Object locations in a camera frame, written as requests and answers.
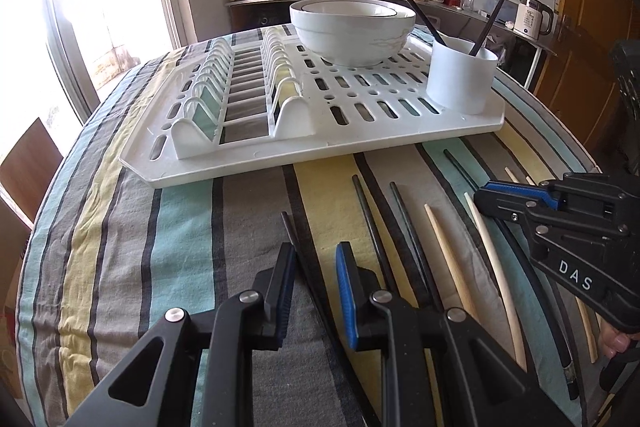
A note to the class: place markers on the white electric kettle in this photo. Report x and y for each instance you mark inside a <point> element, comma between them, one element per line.
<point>530,19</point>

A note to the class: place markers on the dark object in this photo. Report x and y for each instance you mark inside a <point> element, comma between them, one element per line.
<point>627,107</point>

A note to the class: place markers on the striped tablecloth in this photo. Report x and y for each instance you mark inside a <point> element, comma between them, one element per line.
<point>200,247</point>

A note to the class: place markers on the large white bowl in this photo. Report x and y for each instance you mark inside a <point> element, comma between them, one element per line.
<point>350,42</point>

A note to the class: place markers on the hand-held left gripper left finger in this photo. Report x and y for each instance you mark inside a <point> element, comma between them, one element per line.
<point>286,292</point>

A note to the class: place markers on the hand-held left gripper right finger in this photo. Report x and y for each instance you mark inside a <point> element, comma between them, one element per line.
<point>346,302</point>

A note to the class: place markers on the small white bowl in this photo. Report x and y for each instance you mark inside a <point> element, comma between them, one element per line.
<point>350,9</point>

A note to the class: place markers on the white utensil cup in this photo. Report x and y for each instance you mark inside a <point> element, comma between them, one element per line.
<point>460,82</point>

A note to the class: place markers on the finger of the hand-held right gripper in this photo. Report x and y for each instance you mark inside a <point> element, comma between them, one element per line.
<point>542,194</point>
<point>505,207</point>

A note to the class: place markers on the wooden chair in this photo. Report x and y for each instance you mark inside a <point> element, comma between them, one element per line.
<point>30,167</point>

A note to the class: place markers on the person's right hand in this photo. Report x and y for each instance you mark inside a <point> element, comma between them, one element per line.
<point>615,342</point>

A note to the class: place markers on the white plastic dish rack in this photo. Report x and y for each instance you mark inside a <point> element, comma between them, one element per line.
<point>310,127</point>

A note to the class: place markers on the clear plastic container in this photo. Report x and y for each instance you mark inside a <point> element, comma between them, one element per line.
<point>497,4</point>

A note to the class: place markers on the wooden cabinet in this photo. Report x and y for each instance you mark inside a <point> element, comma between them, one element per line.
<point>585,32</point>

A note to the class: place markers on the drinking glass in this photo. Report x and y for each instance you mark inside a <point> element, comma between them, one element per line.
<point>469,2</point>

